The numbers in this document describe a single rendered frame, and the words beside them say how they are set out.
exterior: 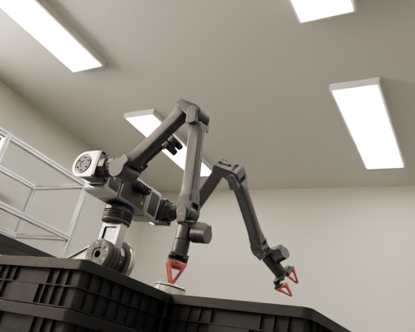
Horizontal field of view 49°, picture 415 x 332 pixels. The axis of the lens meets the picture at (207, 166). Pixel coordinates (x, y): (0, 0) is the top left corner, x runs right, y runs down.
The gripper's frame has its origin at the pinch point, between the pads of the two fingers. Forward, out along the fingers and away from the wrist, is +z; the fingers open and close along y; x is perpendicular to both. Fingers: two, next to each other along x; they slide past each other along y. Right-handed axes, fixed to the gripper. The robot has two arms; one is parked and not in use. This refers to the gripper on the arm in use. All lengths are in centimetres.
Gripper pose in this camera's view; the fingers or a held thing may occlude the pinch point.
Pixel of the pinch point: (171, 282)
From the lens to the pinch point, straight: 157.0
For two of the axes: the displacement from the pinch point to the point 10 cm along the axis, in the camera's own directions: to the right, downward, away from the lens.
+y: -1.6, 3.6, 9.2
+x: -9.6, -2.7, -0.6
